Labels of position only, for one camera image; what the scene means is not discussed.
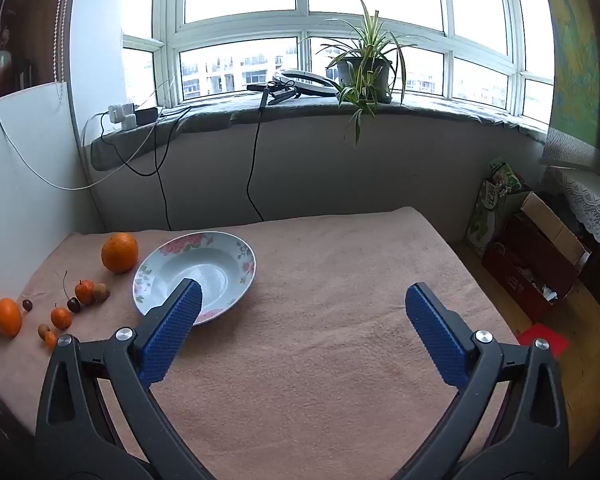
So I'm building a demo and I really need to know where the black light stand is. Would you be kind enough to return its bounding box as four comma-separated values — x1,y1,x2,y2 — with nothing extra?
246,81,301,107

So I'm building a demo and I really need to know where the black power cable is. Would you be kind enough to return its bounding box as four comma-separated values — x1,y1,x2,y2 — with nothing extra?
82,105,193,231

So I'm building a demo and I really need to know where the large round orange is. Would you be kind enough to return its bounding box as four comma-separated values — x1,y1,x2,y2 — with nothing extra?
101,233,139,274

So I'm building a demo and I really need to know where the dark red box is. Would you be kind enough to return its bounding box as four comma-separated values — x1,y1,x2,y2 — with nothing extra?
482,212,581,323

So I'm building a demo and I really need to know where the red paper sheet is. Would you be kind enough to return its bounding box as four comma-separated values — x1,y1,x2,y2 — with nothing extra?
517,324,571,358

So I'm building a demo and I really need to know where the white framed window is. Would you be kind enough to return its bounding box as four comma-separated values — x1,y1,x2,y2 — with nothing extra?
121,0,556,126

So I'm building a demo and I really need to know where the oval smooth orange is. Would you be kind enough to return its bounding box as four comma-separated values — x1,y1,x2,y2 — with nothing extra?
0,298,22,338

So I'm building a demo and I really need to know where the brown wooden cabinet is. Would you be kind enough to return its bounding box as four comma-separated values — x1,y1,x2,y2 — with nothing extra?
0,0,73,106

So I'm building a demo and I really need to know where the brown cardboard box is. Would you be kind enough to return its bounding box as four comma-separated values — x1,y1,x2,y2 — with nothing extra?
512,191,591,266

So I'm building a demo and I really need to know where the green printed bag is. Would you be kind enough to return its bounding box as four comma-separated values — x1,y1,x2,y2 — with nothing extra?
466,157,526,258

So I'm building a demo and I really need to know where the pink towel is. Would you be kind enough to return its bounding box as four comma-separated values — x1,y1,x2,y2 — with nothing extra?
0,206,526,480

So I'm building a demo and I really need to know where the yellow green wall poster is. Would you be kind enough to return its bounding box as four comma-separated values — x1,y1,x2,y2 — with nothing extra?
537,0,600,156

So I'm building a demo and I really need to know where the long white cable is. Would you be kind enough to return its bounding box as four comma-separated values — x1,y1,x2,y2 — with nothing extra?
0,0,178,191

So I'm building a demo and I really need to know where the black ring light cable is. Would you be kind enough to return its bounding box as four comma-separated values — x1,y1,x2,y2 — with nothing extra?
246,92,268,223

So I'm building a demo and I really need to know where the white beaded blind cord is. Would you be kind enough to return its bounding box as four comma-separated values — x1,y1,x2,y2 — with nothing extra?
52,0,76,106

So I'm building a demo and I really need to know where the white lace cloth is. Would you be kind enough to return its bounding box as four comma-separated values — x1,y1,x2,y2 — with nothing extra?
545,167,600,263

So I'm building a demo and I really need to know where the potted spider plant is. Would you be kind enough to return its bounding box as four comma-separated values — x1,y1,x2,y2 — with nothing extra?
300,0,418,148

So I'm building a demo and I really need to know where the dark cherry with stem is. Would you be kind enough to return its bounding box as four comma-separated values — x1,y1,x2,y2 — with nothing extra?
62,271,82,314

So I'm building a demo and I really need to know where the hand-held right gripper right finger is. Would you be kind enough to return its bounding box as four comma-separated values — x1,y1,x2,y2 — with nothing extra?
390,282,571,480

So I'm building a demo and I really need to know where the floral white plate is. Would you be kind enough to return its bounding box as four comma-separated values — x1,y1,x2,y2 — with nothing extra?
132,231,257,329

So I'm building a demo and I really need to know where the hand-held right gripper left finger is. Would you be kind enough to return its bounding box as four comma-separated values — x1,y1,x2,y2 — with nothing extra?
36,278,216,480

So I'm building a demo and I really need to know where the white power strip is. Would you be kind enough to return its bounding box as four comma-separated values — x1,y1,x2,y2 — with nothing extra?
107,103,137,129

